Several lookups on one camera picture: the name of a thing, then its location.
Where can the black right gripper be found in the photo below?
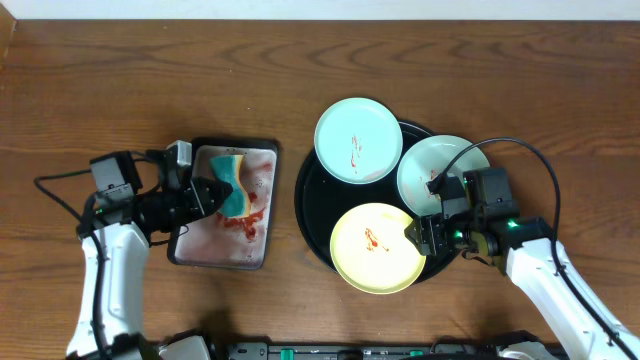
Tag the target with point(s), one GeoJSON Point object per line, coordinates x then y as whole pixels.
{"type": "Point", "coordinates": [428, 234]}

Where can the green and yellow sponge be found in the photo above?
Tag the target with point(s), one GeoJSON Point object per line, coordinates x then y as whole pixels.
{"type": "Point", "coordinates": [226, 168]}

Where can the rectangular black sponge tray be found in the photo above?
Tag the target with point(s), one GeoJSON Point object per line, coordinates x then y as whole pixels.
{"type": "Point", "coordinates": [219, 241]}

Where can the round black tray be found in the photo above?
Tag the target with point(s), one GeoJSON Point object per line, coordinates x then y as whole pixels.
{"type": "Point", "coordinates": [320, 201]}

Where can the yellow plate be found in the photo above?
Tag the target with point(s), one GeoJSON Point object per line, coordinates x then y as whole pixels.
{"type": "Point", "coordinates": [369, 249]}

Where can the small mint green plate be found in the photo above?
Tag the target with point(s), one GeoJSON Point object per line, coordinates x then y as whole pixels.
{"type": "Point", "coordinates": [358, 140]}

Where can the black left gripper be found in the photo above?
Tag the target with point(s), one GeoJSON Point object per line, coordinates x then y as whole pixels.
{"type": "Point", "coordinates": [198, 197]}

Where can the large mint green plate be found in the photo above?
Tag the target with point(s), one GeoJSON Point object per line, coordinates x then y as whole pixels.
{"type": "Point", "coordinates": [421, 164]}

